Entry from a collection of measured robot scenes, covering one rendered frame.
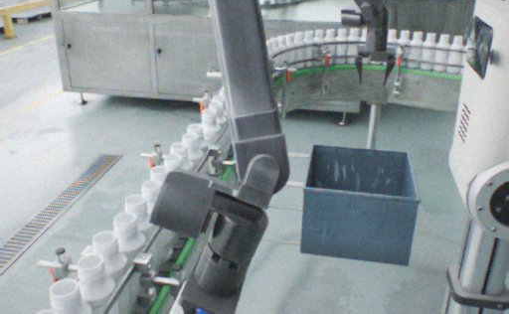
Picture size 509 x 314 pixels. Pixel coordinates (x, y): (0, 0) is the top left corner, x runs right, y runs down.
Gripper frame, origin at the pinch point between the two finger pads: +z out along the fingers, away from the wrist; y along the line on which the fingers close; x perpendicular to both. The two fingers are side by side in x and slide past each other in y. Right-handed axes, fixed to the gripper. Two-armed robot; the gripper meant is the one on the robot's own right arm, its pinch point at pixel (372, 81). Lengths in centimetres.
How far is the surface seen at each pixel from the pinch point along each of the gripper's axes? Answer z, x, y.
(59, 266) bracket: 12, 78, 50
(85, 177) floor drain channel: 121, -136, 183
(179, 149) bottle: 5, 44, 41
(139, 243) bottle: 9, 73, 37
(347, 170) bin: 35.4, -14.7, 4.7
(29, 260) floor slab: 121, -44, 163
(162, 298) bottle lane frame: 22, 72, 35
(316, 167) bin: 35.3, -14.5, 15.0
